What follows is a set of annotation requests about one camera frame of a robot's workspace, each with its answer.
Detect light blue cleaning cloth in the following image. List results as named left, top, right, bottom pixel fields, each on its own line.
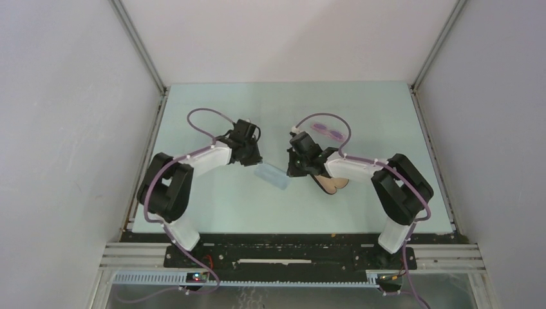
left=254, top=163, right=290, bottom=190

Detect black glasses case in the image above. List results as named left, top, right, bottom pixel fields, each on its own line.
left=311, top=175, right=349, bottom=195

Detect pink sunglasses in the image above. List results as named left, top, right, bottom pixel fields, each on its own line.
left=310, top=122, right=346, bottom=142

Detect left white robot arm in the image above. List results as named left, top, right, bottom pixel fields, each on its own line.
left=137, top=119, right=263, bottom=268

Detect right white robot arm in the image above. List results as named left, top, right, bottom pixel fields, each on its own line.
left=287, top=128, right=434, bottom=269

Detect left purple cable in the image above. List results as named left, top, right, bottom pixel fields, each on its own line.
left=142, top=108, right=238, bottom=295

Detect purple cable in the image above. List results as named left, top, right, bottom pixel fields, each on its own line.
left=142, top=108, right=238, bottom=295
left=294, top=112, right=433, bottom=297

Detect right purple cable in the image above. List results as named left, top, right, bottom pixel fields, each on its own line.
left=294, top=112, right=433, bottom=297

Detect right aluminium frame post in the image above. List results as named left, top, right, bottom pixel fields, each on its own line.
left=411, top=0, right=468, bottom=93

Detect aluminium frame post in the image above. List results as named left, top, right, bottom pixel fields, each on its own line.
left=109, top=0, right=167, bottom=95
left=411, top=0, right=468, bottom=93

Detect white cable duct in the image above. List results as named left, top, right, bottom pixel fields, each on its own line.
left=111, top=271, right=379, bottom=288

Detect left aluminium frame post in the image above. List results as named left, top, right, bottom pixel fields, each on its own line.
left=109, top=0, right=167, bottom=95

